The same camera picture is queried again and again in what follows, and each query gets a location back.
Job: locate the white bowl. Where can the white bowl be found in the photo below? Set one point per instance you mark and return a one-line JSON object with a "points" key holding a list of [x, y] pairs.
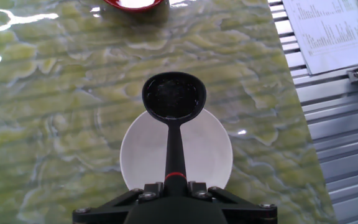
{"points": [[145, 149]]}

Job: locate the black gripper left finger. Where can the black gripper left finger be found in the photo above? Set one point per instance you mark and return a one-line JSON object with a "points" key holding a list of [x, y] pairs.
{"points": [[104, 211]]}

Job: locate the green marble pattern mat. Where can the green marble pattern mat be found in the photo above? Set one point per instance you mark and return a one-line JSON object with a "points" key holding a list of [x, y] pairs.
{"points": [[57, 124]]}

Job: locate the printed table paper sheet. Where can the printed table paper sheet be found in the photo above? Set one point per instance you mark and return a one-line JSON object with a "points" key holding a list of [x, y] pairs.
{"points": [[331, 34]]}

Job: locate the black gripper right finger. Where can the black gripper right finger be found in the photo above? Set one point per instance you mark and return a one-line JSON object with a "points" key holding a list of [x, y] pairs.
{"points": [[247, 211]]}

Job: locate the red bowl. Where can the red bowl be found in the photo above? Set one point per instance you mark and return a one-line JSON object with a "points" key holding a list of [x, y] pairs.
{"points": [[132, 5]]}

